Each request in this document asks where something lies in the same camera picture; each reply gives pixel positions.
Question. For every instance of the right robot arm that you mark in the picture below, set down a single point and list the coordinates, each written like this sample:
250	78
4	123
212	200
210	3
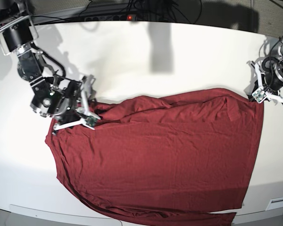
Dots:
56	96

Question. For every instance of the white label plate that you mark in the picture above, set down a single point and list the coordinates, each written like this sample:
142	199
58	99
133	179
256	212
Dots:
275	204

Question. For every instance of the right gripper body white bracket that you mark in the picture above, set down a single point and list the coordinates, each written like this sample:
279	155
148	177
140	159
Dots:
75	111

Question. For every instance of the black power strip red light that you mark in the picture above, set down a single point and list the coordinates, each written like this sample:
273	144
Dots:
116	17

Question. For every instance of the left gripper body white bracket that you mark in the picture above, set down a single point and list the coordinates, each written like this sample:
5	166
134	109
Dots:
269	75

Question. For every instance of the dark red long-sleeve shirt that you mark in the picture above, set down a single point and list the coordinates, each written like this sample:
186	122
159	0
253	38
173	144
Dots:
181	160

